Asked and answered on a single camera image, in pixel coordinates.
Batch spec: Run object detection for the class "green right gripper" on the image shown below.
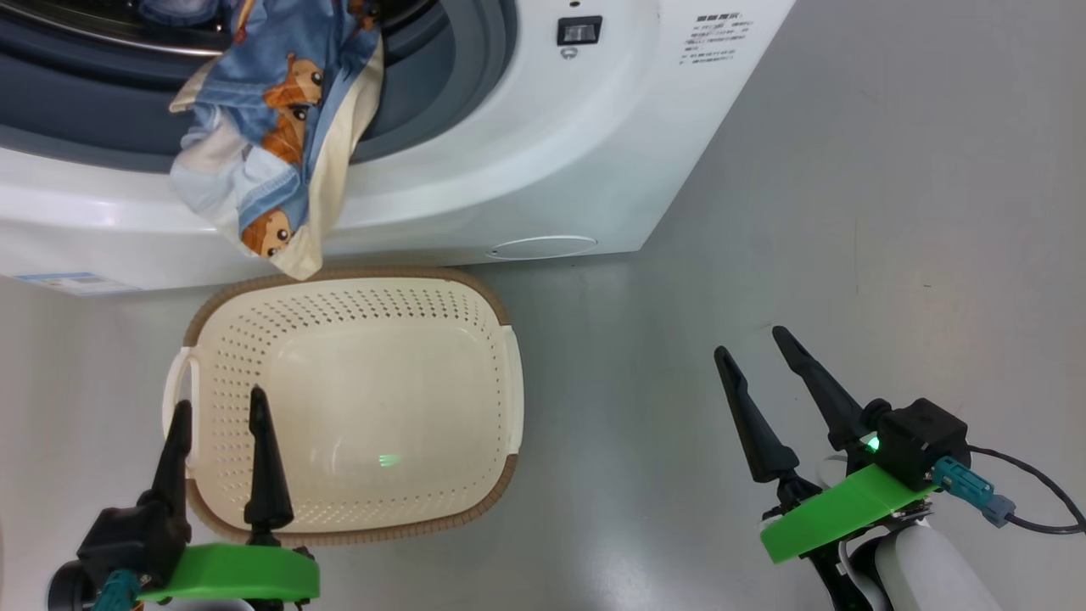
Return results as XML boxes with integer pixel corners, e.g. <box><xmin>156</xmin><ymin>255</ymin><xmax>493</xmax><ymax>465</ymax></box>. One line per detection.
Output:
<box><xmin>714</xmin><ymin>326</ymin><xmax>938</xmax><ymax>611</ymax></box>

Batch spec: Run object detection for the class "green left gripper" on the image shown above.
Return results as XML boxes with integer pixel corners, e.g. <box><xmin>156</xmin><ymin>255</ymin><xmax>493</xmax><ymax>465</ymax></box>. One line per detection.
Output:
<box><xmin>140</xmin><ymin>386</ymin><xmax>321</xmax><ymax>605</ymax></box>

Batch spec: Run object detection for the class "blue bear-print cloth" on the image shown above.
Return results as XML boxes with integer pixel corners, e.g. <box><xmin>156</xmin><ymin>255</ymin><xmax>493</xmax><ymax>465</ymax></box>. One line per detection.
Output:
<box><xmin>168</xmin><ymin>0</ymin><xmax>384</xmax><ymax>282</ymax></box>

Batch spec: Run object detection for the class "white front-load washing machine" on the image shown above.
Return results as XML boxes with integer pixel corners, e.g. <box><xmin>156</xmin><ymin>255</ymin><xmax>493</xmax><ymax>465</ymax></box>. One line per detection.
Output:
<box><xmin>0</xmin><ymin>0</ymin><xmax>798</xmax><ymax>296</ymax></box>

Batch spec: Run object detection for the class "black door lock slot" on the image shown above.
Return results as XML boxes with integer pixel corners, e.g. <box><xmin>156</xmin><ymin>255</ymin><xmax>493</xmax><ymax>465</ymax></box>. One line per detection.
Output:
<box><xmin>557</xmin><ymin>15</ymin><xmax>604</xmax><ymax>47</ymax></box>

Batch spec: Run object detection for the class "cream perforated laundry basket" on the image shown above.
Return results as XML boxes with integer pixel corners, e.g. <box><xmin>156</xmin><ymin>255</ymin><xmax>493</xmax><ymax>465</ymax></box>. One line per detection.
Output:
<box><xmin>161</xmin><ymin>266</ymin><xmax>524</xmax><ymax>547</ymax></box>

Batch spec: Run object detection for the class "blue energy label sticker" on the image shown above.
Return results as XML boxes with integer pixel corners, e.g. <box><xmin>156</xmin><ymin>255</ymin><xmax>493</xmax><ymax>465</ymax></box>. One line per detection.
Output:
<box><xmin>13</xmin><ymin>272</ymin><xmax>141</xmax><ymax>297</ymax></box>

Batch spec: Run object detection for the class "round white filter cover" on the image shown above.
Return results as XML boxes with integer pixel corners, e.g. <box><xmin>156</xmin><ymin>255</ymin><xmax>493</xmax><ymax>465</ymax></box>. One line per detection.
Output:
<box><xmin>486</xmin><ymin>235</ymin><xmax>599</xmax><ymax>261</ymax></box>

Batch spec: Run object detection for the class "teal cable connector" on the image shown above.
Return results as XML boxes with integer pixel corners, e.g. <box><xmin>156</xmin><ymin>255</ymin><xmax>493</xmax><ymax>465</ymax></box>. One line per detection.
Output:
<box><xmin>932</xmin><ymin>456</ymin><xmax>1016</xmax><ymax>529</ymax></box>
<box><xmin>92</xmin><ymin>569</ymin><xmax>141</xmax><ymax>611</ymax></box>

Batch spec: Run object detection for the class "thin black camera cable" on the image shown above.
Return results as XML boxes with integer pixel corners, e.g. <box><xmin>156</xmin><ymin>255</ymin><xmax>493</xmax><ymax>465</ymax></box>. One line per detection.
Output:
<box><xmin>967</xmin><ymin>446</ymin><xmax>1086</xmax><ymax>536</ymax></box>

